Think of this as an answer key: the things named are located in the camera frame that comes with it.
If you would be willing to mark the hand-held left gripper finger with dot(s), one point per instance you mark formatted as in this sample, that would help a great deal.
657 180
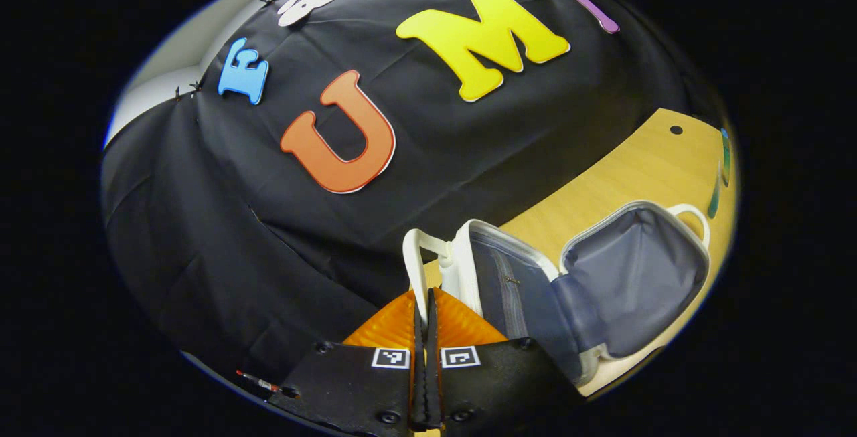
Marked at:
419 383
434 383

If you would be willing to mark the white suitcase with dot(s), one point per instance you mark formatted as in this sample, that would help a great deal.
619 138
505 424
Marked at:
636 276

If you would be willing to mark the teal bottle with blue cap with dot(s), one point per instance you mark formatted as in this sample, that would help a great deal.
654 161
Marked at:
726 156

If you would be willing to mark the black backdrop cloth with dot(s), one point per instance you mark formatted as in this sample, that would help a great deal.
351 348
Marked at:
234 223

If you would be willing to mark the black table grommet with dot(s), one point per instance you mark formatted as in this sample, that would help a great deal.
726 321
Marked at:
675 130

